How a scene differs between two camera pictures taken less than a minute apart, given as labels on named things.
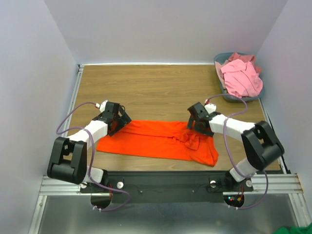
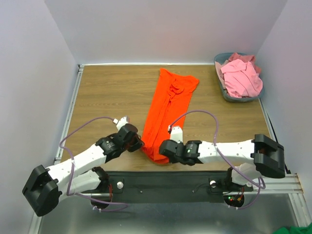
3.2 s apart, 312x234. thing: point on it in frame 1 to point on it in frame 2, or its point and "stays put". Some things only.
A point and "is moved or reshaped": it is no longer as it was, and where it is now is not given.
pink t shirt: (241, 79) stays put
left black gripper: (124, 120) to (138, 144)
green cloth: (295, 230) stays put
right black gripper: (195, 118) to (165, 149)
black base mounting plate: (167, 186) stays put
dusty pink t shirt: (245, 58) stays put
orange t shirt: (174, 141) is moved or reshaped
